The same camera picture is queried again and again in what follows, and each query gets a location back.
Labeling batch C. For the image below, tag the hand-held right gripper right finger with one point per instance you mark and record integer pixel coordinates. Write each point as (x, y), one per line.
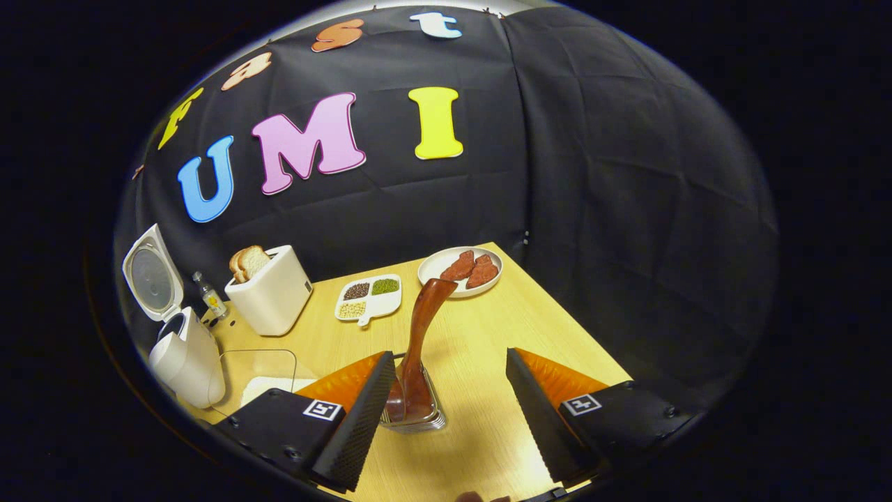
(540, 418)

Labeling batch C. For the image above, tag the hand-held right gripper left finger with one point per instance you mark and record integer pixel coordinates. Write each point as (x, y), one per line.
(362, 418)

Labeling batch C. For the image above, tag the clear chopstick holder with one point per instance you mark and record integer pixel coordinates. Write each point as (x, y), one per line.
(435, 411)

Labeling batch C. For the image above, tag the brown wooden spoon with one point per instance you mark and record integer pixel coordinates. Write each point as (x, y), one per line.
(421, 328)

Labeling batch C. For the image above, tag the white rice cooker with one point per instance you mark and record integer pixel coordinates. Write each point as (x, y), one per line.
(188, 362)

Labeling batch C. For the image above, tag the clear plastic container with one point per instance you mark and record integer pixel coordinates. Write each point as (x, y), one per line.
(258, 362)

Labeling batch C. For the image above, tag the white divided bean dish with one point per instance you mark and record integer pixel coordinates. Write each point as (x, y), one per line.
(369, 300)

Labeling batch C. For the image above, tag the white toaster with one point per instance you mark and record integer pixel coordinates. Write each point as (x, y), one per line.
(275, 300)

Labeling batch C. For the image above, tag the red meat slice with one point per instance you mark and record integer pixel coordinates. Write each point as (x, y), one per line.
(482, 273)
(458, 266)

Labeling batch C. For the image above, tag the round white plate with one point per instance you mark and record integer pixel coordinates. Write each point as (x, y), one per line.
(435, 268)

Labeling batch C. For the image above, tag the small clear bottle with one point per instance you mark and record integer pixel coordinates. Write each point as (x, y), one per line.
(212, 300)

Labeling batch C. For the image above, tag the toast bread slice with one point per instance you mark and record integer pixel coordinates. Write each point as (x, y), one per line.
(254, 260)
(237, 265)

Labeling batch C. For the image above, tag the black backdrop cloth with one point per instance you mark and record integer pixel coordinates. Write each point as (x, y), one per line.
(592, 174)

